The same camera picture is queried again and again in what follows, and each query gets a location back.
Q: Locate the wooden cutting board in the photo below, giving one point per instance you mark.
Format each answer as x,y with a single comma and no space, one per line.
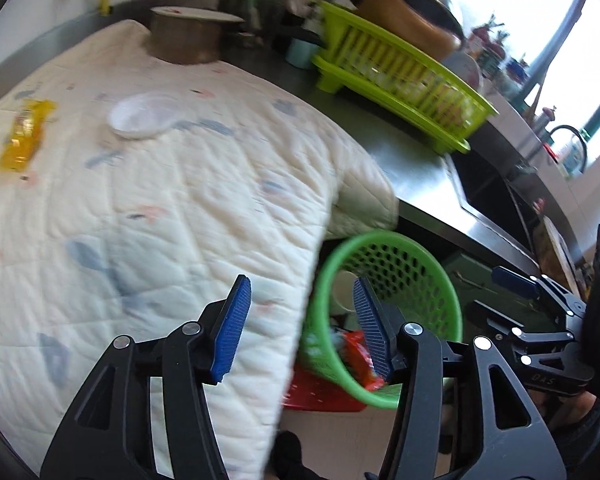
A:
557,250

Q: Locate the orange-red snack wrapper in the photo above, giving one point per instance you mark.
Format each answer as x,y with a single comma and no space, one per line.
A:
357,352

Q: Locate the person's right forearm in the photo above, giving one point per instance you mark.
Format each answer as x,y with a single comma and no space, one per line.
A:
592,435

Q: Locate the brown clay pot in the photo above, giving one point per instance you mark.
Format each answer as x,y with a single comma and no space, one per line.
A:
405,20

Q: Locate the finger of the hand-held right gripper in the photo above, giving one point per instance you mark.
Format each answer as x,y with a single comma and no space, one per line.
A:
530,342
515,280

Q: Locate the steel kitchen sink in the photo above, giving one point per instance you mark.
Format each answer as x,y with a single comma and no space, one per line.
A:
500,200

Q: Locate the white plate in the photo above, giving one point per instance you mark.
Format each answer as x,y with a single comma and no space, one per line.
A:
467,67

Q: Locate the yellow plastic wrapper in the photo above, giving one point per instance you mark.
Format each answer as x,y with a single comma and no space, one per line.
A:
25,132

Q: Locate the white paper cup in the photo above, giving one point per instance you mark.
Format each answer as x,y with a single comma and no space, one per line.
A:
341,292

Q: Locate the green dish rack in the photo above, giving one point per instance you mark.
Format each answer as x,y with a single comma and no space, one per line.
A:
395,80

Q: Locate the light blue cup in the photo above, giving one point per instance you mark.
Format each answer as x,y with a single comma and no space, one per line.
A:
300,52

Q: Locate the black curved faucet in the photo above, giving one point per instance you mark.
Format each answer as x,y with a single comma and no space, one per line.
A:
570,135

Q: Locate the green plastic basket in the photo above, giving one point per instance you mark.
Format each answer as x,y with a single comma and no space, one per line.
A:
410,255

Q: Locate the metal cooking pot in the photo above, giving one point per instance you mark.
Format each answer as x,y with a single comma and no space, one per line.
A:
185,35

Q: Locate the green glass jar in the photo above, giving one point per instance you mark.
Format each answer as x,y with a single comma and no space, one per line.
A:
255,2

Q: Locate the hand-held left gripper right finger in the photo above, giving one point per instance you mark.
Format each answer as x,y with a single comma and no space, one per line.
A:
372,330

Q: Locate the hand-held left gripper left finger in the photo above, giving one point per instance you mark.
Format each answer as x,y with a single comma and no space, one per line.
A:
232,330

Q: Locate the white quilted blanket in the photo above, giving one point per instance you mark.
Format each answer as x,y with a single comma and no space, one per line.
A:
155,210

